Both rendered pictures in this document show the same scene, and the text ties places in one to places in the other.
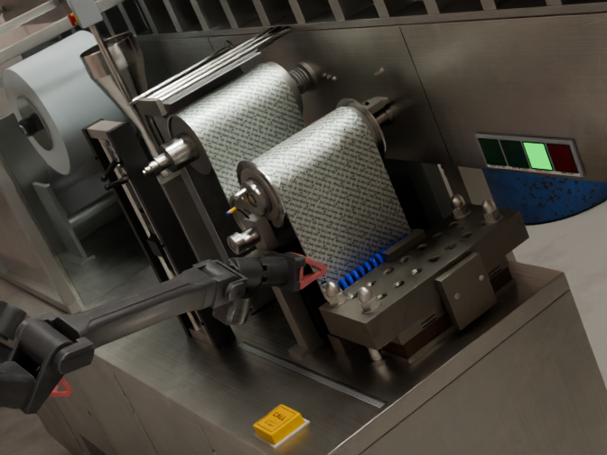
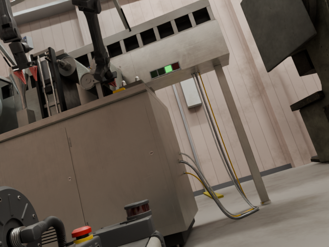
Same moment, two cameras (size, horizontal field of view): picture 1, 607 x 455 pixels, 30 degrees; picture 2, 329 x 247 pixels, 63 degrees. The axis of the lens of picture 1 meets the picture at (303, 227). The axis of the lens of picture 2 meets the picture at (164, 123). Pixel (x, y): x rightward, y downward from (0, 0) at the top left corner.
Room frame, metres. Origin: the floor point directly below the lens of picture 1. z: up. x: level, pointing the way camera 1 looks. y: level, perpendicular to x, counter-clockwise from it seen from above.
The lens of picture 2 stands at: (0.85, 1.29, 0.35)
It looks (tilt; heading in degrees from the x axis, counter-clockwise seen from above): 12 degrees up; 304
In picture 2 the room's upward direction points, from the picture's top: 16 degrees counter-clockwise
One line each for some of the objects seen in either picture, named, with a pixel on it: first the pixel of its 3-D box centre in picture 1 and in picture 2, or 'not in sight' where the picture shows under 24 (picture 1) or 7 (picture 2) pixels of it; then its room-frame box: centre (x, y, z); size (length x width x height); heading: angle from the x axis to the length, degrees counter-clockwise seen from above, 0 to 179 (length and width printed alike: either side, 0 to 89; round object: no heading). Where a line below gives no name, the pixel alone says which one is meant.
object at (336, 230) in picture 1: (353, 227); (119, 85); (2.07, -0.09, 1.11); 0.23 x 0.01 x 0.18; 115
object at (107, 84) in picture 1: (166, 168); (24, 109); (2.77, 0.25, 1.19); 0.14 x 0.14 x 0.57
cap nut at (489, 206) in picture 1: (490, 209); not in sight; (2.00, -0.34, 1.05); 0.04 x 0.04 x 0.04
